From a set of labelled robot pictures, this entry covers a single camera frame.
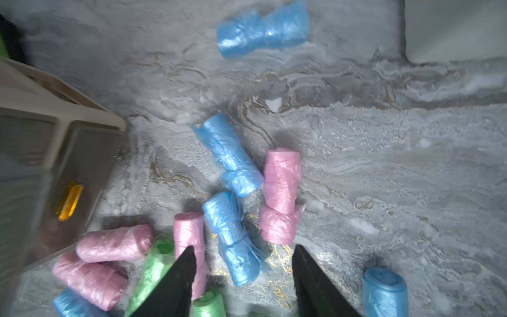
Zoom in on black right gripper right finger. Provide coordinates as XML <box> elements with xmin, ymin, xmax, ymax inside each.
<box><xmin>292</xmin><ymin>244</ymin><xmax>360</xmax><ymax>317</ymax></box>

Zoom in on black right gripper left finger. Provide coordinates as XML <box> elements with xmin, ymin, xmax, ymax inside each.
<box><xmin>132</xmin><ymin>246</ymin><xmax>197</xmax><ymax>317</ymax></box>

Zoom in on pink roll pair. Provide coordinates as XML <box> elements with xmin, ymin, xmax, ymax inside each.
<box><xmin>263</xmin><ymin>147</ymin><xmax>302</xmax><ymax>215</ymax></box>

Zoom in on clear top drawer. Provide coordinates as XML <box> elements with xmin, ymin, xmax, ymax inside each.
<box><xmin>1</xmin><ymin>153</ymin><xmax>52</xmax><ymax>316</ymax></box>

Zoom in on beige drawer organizer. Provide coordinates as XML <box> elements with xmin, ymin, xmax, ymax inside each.
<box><xmin>0</xmin><ymin>57</ymin><xmax>128</xmax><ymax>274</ymax></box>

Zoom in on green roll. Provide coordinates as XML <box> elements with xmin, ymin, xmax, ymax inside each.
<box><xmin>124</xmin><ymin>235</ymin><xmax>175</xmax><ymax>317</ymax></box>
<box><xmin>192</xmin><ymin>289</ymin><xmax>227</xmax><ymax>317</ymax></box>

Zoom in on green roll leftmost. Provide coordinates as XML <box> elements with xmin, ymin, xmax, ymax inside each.
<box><xmin>124</xmin><ymin>235</ymin><xmax>175</xmax><ymax>317</ymax></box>

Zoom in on blue roll right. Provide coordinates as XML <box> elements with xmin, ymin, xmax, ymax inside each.
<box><xmin>363</xmin><ymin>268</ymin><xmax>409</xmax><ymax>317</ymax></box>

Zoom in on blue roll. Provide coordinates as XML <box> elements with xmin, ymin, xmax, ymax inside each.
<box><xmin>363</xmin><ymin>268</ymin><xmax>409</xmax><ymax>317</ymax></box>
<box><xmin>191</xmin><ymin>113</ymin><xmax>264</xmax><ymax>198</ymax></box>
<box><xmin>53</xmin><ymin>287</ymin><xmax>110</xmax><ymax>317</ymax></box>
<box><xmin>217</xmin><ymin>1</ymin><xmax>310</xmax><ymax>59</ymax></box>
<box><xmin>202</xmin><ymin>191</ymin><xmax>263</xmax><ymax>287</ymax></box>

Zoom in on blue roll centre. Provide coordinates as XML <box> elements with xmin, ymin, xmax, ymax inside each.
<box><xmin>202</xmin><ymin>191</ymin><xmax>263</xmax><ymax>287</ymax></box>

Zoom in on blue roll front left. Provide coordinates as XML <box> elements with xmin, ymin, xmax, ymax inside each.
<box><xmin>53</xmin><ymin>287</ymin><xmax>110</xmax><ymax>317</ymax></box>

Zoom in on blue roll upper middle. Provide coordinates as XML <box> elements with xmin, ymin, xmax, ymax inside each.
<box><xmin>191</xmin><ymin>113</ymin><xmax>264</xmax><ymax>198</ymax></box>

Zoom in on blue roll far back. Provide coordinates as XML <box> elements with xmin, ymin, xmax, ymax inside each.
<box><xmin>217</xmin><ymin>1</ymin><xmax>310</xmax><ymax>59</ymax></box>

